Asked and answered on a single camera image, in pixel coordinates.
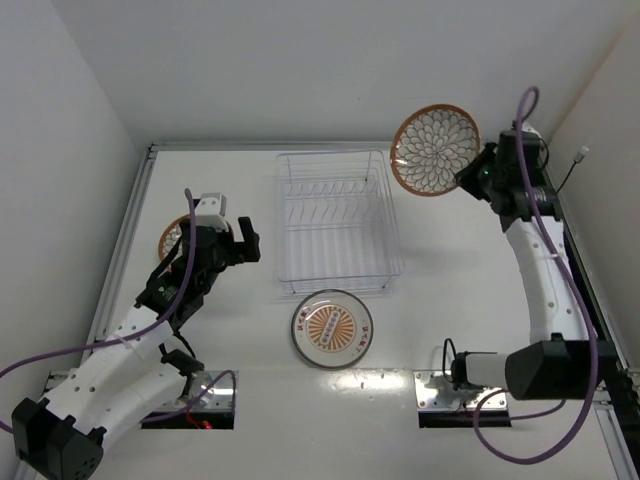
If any floral brown-rim plate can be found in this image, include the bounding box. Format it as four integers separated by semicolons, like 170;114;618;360
390;104;481;197
157;215;189;260

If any glass plate orange sunburst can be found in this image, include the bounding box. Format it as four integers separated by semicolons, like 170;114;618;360
290;289;374;370

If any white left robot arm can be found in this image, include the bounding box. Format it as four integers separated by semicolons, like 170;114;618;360
10;214;260;479

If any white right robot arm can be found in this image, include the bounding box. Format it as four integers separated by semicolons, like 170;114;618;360
451;130;616;400

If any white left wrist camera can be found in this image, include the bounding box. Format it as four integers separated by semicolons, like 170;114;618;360
195;192;230;232

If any black wall cable white plug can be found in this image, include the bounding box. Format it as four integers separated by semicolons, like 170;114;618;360
555;145;589;193

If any white wire dish rack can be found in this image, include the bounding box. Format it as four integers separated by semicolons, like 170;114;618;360
276;149;404;296

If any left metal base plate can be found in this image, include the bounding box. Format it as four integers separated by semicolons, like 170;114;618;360
187;371;236;413

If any metal base plate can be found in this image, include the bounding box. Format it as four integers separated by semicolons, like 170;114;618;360
187;371;236;413
413;370;508;413

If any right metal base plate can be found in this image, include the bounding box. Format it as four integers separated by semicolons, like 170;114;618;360
413;370;508;413

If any aluminium frame rail right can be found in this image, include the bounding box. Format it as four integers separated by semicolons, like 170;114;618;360
535;145;640;480

